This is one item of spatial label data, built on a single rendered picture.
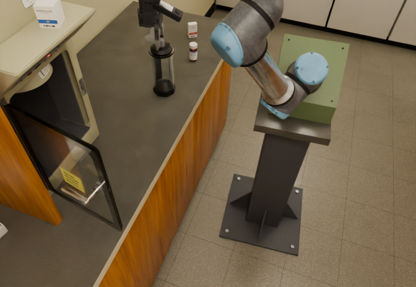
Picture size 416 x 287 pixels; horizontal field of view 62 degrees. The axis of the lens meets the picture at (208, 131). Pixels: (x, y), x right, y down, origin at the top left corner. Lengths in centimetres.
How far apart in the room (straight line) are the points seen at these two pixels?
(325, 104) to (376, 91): 199
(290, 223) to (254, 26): 161
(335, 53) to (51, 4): 106
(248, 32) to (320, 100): 66
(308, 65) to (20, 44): 89
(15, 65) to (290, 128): 105
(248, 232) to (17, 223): 137
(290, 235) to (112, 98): 135
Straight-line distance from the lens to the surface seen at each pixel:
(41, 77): 115
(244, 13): 93
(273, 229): 227
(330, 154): 276
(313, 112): 153
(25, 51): 94
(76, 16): 104
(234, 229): 223
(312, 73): 128
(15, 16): 102
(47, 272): 121
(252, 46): 94
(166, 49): 146
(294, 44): 152
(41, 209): 121
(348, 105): 321
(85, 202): 97
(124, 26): 209
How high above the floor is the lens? 200
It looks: 48 degrees down
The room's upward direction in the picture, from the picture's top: 3 degrees clockwise
